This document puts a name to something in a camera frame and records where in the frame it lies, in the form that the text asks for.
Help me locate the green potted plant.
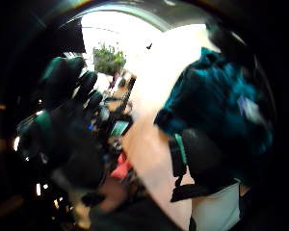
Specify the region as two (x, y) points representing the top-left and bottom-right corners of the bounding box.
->
(92, 42), (127, 77)

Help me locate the white cloth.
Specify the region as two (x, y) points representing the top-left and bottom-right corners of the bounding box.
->
(191, 182), (243, 231)

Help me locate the white cloth tag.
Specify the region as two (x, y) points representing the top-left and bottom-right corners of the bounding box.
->
(236, 95), (265, 124)

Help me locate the black screen device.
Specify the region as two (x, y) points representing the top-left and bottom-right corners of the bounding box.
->
(109, 118), (133, 139)

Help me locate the red object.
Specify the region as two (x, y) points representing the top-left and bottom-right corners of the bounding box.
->
(109, 153), (133, 181)

